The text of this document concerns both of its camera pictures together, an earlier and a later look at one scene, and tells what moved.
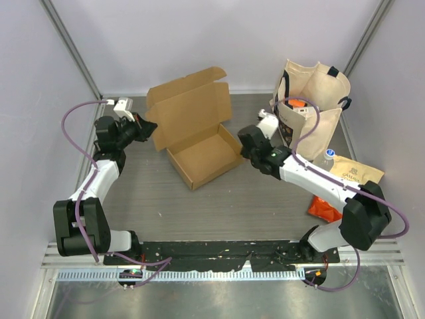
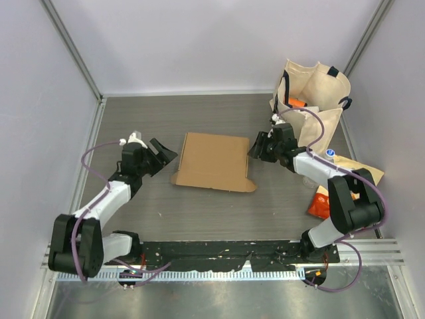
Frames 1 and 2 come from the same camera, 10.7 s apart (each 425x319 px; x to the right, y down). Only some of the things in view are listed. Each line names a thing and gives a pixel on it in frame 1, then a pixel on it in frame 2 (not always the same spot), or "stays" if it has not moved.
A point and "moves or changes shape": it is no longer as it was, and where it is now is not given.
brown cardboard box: x=192 y=115 moves or changes shape
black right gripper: x=244 y=153 -> x=258 y=149
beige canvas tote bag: x=307 y=105 stays
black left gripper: x=145 y=128 -> x=163 y=157
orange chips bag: x=326 y=209 stays
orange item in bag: x=296 y=103 stays
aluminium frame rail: x=381 y=252 stays
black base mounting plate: x=162 y=256 stays
